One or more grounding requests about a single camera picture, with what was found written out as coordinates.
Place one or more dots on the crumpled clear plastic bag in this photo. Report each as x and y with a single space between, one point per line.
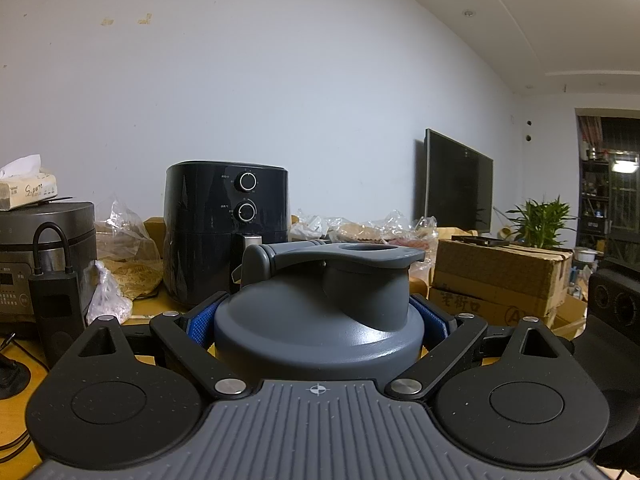
310 225

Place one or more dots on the cardboard box with black writing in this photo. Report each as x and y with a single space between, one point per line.
465 305

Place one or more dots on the plain cardboard box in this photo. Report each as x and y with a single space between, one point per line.
500 270

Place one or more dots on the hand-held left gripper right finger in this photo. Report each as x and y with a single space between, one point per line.
437 322

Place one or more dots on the tissue pack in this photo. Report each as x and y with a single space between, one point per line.
25 190

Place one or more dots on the black flat tray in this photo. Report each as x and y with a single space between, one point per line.
480 240

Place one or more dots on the balcony glass door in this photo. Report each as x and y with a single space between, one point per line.
610 175

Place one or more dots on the clear shaker bottle grey lid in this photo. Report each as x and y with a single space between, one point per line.
300 330

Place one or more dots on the black portable air pump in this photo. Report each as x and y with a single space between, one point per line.
57 310

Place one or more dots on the black phone stand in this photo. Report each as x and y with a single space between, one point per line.
12 375

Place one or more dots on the grey electric rice cooker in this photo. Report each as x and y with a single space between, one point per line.
20 240

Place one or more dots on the plastic bag of flatbread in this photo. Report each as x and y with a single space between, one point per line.
365 232

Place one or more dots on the green potted plant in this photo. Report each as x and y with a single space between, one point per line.
542 222

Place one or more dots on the black air fryer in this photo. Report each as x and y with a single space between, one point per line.
200 240

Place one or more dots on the black flat television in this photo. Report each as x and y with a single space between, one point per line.
457 185

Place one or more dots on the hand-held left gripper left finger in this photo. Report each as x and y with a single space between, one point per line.
200 322

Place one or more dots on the small knotted plastic bag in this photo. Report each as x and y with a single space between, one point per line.
107 300

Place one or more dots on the clear bag with brown contents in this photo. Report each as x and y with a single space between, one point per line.
125 255

